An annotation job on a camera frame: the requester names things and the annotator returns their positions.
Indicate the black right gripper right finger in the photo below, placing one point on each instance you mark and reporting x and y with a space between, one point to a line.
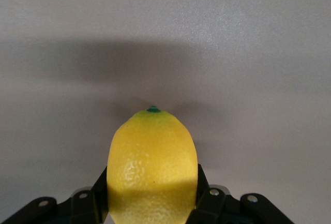
214 208

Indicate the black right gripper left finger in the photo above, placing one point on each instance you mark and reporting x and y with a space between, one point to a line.
82 208

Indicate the yellow lemon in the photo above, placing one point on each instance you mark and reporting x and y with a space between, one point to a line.
152 167

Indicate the brown table cover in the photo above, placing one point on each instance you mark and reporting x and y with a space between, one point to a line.
165 27

